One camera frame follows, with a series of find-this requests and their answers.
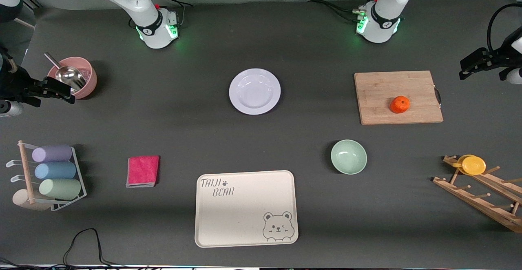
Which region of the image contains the blue cup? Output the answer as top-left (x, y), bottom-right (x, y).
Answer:
top-left (34, 162), bottom-right (77, 180)

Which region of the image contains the pale green bowl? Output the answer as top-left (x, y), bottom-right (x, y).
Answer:
top-left (330, 139), bottom-right (367, 175)

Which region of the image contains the wooden cutting board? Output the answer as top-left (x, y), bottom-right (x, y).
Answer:
top-left (354, 71), bottom-right (444, 125)

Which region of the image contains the white wire cup rack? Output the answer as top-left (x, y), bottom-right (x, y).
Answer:
top-left (6, 141), bottom-right (87, 212)

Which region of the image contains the beige bear print tray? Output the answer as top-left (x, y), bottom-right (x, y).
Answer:
top-left (195, 170), bottom-right (299, 248)

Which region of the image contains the black arm base cable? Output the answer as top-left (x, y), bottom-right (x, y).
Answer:
top-left (307, 0), bottom-right (382, 22)
top-left (152, 0), bottom-right (193, 29)

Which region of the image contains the black right arm base cable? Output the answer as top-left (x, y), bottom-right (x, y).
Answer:
top-left (152, 0), bottom-right (193, 29)

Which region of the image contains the black left arm base cable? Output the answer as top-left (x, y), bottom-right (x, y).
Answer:
top-left (307, 0), bottom-right (382, 22)

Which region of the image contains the white round plate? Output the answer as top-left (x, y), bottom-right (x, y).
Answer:
top-left (229, 68), bottom-right (281, 115)

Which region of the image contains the purple cup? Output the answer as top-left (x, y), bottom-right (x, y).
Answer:
top-left (32, 145), bottom-right (73, 163)

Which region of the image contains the pink bowl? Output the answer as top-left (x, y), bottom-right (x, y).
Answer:
top-left (47, 57), bottom-right (98, 100)

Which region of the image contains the yellow mug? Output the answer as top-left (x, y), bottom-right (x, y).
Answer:
top-left (452, 155), bottom-right (487, 176)

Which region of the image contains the wooden mug rack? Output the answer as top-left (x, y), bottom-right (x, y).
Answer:
top-left (432, 155), bottom-right (522, 234)

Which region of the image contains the pink folded cloth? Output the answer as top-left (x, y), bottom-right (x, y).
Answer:
top-left (126, 155), bottom-right (160, 188)

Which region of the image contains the metal scoop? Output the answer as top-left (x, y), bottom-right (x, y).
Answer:
top-left (44, 53), bottom-right (87, 95)

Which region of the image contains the beige cup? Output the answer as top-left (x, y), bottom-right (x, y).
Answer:
top-left (12, 189), bottom-right (51, 211)

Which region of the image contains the green cup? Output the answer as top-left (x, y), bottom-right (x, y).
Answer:
top-left (39, 179), bottom-right (82, 201)

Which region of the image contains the black table edge cable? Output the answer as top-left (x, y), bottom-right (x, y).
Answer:
top-left (0, 228), bottom-right (192, 270)

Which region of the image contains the orange fruit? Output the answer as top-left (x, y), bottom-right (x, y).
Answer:
top-left (390, 95), bottom-right (410, 114)

